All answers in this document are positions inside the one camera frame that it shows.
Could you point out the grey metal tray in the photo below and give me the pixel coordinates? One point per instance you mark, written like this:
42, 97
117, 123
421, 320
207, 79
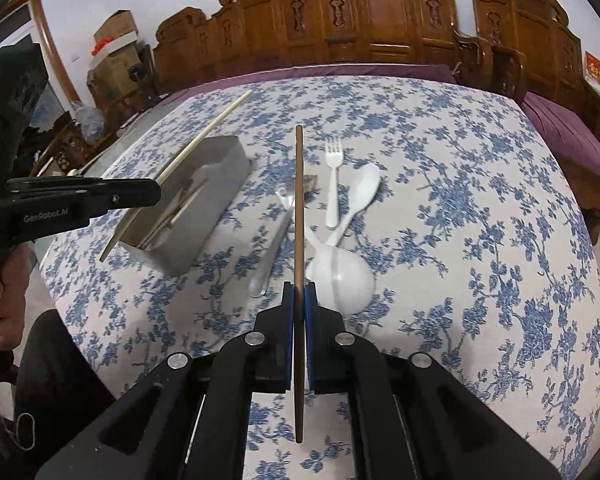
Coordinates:
215, 205

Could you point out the person's black clothing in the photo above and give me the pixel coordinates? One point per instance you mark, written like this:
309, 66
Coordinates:
55, 385

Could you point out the carved wooden armchair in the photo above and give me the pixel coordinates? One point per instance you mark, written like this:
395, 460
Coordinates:
530, 35

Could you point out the beige chopstick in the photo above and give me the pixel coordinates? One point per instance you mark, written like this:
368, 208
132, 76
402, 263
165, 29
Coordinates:
182, 207
215, 127

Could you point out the purple sofa cushion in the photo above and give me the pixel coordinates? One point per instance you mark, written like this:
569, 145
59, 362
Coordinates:
330, 71

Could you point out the blue floral tablecloth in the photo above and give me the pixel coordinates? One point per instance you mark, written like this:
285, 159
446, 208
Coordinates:
455, 210

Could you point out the person's left hand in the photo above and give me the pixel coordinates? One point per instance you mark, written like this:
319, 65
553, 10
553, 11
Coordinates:
10, 300

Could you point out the large cardboard box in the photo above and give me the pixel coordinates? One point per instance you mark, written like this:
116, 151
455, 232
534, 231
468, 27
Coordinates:
112, 77

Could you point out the purple armchair cushion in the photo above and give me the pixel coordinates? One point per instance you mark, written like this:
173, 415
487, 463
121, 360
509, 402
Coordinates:
570, 130

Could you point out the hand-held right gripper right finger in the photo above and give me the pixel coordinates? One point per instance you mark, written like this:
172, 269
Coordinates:
311, 320

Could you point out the crumpled plastic bag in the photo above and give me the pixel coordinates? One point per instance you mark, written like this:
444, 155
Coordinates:
87, 121

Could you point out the red plastic item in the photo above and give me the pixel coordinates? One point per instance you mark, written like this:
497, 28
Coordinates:
101, 46

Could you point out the large white plastic spoon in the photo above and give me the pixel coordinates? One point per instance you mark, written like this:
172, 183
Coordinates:
340, 280

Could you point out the small cardboard box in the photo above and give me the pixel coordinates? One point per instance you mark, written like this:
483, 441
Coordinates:
115, 25

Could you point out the wooden chair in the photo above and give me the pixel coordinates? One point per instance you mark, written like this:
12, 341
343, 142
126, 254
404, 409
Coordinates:
70, 147

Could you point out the small white plastic spoon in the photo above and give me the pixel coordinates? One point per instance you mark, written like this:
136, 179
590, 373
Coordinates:
366, 187

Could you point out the carved wooden sofa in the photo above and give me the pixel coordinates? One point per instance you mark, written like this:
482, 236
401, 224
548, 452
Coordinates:
380, 20

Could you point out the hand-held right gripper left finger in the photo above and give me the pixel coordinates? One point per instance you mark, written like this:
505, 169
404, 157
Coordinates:
290, 320

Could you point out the wooden door frame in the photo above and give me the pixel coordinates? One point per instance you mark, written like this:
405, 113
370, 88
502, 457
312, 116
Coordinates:
55, 45

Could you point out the white plastic fork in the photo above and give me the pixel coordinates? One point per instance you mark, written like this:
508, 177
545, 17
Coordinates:
334, 185

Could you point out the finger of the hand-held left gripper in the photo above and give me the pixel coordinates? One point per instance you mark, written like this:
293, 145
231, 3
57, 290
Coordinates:
130, 192

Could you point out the clear plastic fork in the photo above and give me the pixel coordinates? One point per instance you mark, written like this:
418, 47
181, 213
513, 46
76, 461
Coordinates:
275, 240

